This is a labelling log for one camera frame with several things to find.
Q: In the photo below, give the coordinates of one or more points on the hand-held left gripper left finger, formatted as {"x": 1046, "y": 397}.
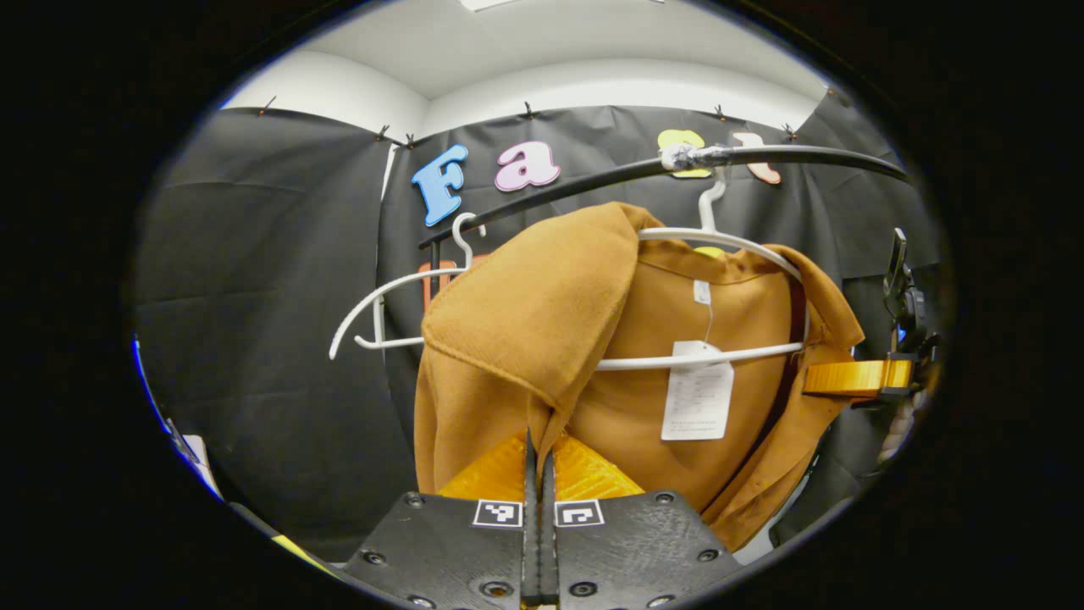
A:
{"x": 449, "y": 551}

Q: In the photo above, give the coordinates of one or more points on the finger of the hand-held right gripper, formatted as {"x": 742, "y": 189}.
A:
{"x": 855, "y": 379}

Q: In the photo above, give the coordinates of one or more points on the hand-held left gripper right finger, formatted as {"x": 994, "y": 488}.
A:
{"x": 635, "y": 551}

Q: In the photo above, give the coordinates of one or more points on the brown shirt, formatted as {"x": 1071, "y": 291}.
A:
{"x": 525, "y": 322}

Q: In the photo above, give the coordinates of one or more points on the white clothes hanger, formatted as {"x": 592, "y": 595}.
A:
{"x": 762, "y": 350}
{"x": 389, "y": 343}

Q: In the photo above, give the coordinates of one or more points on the black clothes rack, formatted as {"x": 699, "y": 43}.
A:
{"x": 804, "y": 154}

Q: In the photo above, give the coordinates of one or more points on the white paper tag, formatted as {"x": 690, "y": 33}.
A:
{"x": 699, "y": 398}

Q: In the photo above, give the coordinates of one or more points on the white tape wrap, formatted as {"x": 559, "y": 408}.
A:
{"x": 677, "y": 157}

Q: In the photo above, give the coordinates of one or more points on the black backdrop cloth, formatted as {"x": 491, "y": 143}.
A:
{"x": 254, "y": 296}

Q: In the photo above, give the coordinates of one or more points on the large ceiling light panel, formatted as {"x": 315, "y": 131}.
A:
{"x": 487, "y": 3}

